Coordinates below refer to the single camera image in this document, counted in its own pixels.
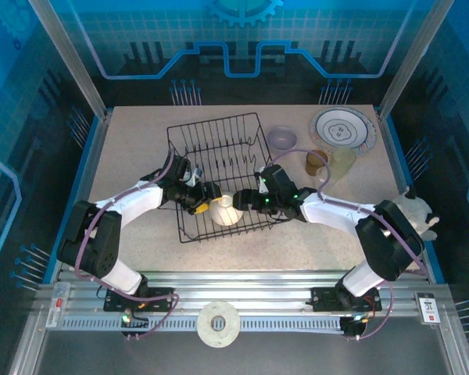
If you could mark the frosted pale green cup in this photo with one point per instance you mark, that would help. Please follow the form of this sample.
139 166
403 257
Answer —
343 162

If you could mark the aluminium frame post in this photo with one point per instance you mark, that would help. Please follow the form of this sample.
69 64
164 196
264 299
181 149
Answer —
410 66
74 66

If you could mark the black connector box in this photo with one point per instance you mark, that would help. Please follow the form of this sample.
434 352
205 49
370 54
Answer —
353 328
134 322

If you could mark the white ceramic bowl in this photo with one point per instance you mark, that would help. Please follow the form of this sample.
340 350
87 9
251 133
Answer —
224 215

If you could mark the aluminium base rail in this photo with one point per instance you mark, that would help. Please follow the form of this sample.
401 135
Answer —
238 289

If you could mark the lavender glass bowl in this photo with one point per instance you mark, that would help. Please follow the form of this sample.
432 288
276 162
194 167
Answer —
281 138

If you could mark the clear box with red part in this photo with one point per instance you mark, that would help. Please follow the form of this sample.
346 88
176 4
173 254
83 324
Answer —
59 304

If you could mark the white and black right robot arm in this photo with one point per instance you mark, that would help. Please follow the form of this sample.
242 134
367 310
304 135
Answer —
344 211

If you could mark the amber glass cup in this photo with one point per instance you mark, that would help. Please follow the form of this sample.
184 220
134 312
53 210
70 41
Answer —
316 166

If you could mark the small clear glass bowl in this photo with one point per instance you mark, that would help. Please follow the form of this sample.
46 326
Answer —
323 181

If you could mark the white label card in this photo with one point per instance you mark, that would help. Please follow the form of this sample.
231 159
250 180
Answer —
429 308

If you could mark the white and black plush toy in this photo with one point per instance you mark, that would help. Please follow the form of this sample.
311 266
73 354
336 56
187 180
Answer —
416 213

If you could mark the white plate with blue rings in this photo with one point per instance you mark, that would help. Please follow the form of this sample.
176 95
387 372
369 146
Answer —
340 131

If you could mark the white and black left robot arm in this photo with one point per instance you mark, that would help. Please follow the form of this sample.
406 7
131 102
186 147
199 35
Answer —
133 201

